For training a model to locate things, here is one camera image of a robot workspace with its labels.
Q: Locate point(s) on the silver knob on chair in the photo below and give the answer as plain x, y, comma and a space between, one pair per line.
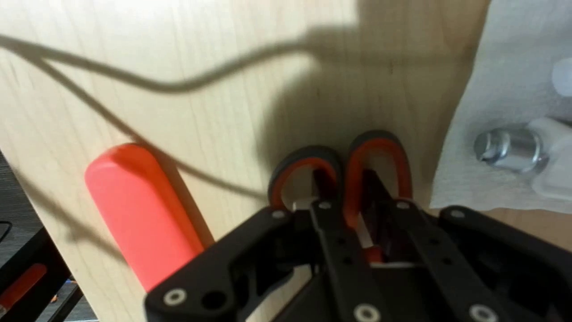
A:
510, 148

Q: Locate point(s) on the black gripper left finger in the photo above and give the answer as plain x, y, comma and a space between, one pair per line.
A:
351, 279

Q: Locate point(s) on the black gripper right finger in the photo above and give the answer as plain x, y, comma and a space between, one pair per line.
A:
453, 268

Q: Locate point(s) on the long red plastic case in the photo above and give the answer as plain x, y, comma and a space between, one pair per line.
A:
144, 215

